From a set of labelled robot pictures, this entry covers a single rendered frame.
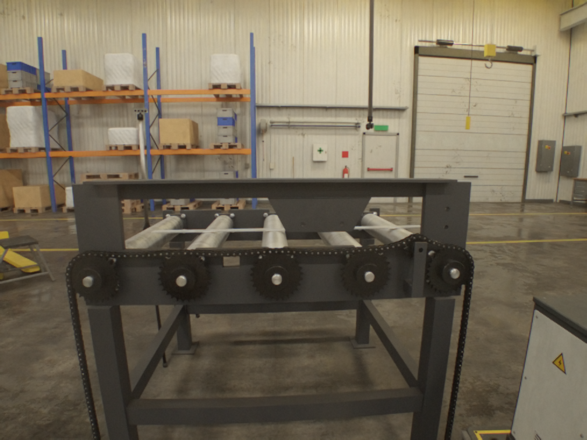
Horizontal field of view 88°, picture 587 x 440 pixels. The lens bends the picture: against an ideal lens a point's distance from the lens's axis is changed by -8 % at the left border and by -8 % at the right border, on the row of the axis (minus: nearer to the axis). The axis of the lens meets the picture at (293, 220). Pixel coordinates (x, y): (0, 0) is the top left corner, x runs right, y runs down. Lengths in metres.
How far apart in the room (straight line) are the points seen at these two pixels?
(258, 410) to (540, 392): 0.91
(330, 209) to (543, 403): 0.83
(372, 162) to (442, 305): 9.37
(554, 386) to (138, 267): 1.27
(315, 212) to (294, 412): 0.76
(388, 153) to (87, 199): 9.93
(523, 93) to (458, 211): 12.00
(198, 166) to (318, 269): 9.32
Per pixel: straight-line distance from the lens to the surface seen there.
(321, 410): 1.39
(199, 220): 2.07
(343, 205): 1.11
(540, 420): 1.23
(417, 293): 1.17
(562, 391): 1.13
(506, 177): 12.72
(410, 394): 1.47
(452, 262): 1.19
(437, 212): 1.21
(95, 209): 1.21
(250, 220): 2.03
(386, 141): 10.67
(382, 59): 11.11
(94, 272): 1.17
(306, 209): 1.09
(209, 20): 11.03
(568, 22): 14.16
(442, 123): 11.46
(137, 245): 1.42
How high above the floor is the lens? 1.21
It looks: 10 degrees down
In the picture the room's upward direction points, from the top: straight up
